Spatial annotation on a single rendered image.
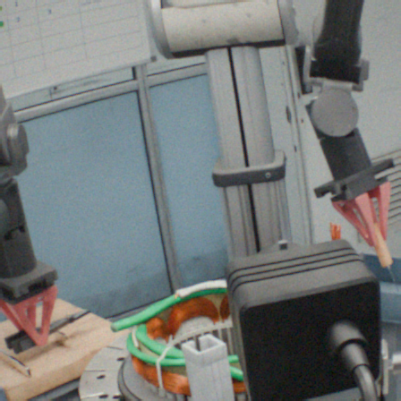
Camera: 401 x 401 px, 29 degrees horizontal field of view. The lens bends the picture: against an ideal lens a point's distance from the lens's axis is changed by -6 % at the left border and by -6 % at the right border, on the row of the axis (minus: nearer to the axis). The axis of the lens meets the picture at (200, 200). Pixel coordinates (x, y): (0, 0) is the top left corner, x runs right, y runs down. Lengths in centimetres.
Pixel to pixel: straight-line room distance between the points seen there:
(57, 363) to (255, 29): 55
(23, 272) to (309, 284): 70
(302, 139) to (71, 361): 216
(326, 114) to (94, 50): 220
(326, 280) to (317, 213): 286
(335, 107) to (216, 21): 28
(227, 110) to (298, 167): 185
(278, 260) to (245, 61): 94
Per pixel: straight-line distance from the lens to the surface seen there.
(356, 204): 100
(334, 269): 24
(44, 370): 95
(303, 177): 306
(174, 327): 86
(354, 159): 101
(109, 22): 310
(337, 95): 94
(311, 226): 311
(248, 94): 120
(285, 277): 24
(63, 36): 303
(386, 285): 113
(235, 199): 123
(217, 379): 68
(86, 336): 102
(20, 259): 91
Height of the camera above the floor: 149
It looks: 17 degrees down
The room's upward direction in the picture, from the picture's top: 9 degrees counter-clockwise
